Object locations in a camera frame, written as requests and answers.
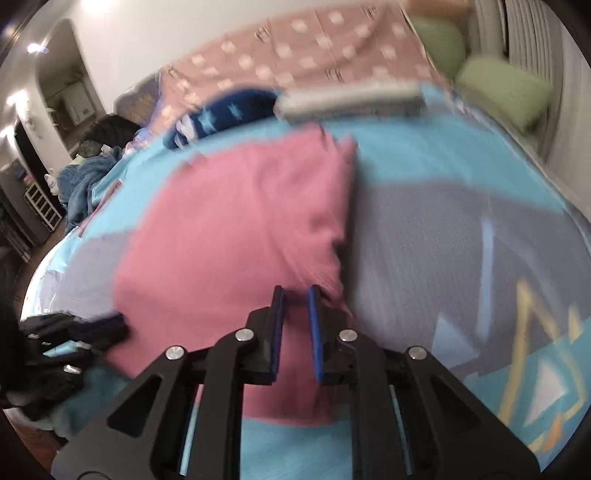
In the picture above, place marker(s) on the green pillow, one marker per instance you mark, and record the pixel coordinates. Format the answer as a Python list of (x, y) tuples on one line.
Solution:
[(441, 44), (505, 90)]

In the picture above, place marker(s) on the white ribbed headboard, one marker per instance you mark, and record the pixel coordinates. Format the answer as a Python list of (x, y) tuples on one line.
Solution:
[(521, 41)]

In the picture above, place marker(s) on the teal crumpled blanket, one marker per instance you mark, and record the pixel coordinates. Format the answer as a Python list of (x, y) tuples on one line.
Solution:
[(87, 184)]

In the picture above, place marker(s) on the brown polka dot blanket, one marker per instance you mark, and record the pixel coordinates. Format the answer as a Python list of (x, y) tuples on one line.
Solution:
[(300, 50)]

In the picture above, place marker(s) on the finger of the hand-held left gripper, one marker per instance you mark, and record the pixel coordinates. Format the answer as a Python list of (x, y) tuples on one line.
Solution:
[(64, 364), (99, 326)]

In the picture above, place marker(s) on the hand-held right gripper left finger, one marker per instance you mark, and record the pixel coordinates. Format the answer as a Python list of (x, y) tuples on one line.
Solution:
[(278, 332)]

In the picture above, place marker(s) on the white shelf rack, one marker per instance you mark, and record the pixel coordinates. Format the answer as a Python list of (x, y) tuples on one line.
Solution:
[(42, 205)]

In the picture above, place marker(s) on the turquoise and grey bed sheet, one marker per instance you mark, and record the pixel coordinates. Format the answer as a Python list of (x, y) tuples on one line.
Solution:
[(438, 240)]

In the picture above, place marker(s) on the black clothes pile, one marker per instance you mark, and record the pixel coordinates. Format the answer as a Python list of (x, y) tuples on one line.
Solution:
[(115, 131)]

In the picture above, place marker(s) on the pink garment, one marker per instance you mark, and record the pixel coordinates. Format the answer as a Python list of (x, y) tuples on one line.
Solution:
[(240, 230)]

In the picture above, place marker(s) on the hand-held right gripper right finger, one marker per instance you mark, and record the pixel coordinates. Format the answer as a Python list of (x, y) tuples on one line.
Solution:
[(315, 332)]

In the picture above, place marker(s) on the grey white folded cloth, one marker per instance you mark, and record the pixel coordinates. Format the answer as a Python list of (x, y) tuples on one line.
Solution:
[(351, 99)]

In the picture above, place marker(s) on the navy star print cloth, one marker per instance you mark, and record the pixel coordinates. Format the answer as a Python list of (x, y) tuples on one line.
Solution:
[(221, 117)]

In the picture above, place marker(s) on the dark patterned pillow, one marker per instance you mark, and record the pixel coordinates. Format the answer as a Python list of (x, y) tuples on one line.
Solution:
[(136, 101)]

